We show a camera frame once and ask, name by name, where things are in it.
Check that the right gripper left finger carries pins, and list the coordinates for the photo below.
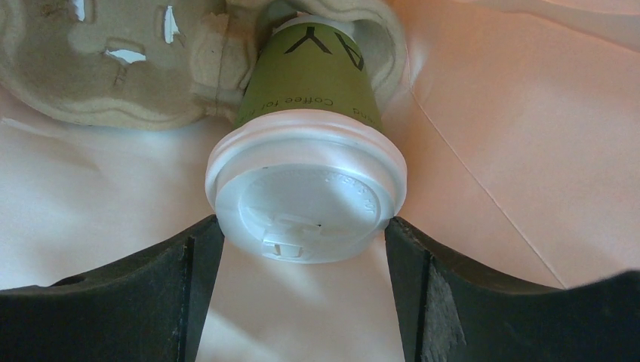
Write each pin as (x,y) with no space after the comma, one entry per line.
(149,306)

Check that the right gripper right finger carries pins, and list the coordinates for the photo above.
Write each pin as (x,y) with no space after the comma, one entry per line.
(453,308)

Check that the single white cup lid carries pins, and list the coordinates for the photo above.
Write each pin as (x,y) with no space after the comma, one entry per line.
(305,186)

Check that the orange paper bag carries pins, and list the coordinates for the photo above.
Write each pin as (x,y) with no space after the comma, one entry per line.
(519,123)

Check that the pulp cup carrier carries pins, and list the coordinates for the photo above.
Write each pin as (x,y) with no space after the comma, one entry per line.
(159,65)

